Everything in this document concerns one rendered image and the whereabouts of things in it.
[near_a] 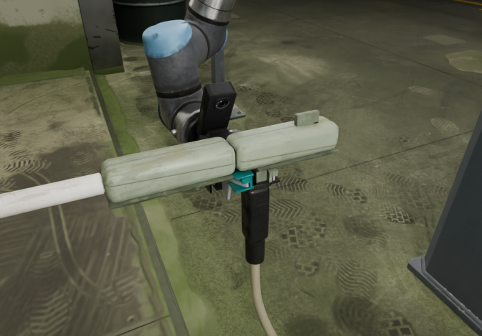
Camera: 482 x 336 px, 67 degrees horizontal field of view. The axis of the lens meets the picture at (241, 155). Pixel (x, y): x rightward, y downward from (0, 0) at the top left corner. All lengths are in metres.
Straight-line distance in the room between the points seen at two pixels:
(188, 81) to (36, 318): 0.63
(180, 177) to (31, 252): 0.78
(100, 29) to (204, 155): 2.00
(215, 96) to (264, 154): 0.13
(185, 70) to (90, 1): 1.70
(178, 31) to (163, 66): 0.07
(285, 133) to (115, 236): 0.74
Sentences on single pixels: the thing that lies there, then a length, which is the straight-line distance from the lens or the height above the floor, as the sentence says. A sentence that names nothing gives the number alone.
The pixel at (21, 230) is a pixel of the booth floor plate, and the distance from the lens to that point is 1.25.
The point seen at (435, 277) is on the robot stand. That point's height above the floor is 0.04.
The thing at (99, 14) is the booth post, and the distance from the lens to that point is 2.37.
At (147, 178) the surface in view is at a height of 0.55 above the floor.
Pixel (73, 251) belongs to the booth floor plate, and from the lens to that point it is 1.11.
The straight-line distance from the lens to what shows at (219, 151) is 0.43.
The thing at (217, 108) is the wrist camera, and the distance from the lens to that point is 0.56.
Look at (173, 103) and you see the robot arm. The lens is 0.71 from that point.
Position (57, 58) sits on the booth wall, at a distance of 2.42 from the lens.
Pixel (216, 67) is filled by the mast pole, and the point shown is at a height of 0.24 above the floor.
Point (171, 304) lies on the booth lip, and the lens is 0.93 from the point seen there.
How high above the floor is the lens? 0.79
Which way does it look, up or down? 32 degrees down
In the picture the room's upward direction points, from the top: straight up
